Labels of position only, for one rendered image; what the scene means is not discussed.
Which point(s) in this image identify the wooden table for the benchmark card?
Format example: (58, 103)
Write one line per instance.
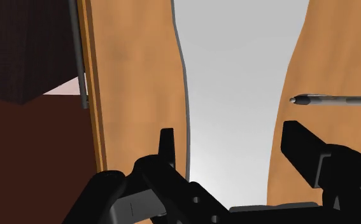
(136, 77)

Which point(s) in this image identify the grey and black pen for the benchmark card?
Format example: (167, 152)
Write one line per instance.
(332, 100)

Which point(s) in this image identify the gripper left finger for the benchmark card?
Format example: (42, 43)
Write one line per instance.
(167, 192)

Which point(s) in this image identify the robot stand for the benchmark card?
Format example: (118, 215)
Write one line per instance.
(22, 46)

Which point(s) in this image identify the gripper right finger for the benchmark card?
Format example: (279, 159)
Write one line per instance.
(338, 173)

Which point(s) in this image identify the pale grey flat board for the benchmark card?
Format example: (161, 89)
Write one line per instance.
(236, 93)

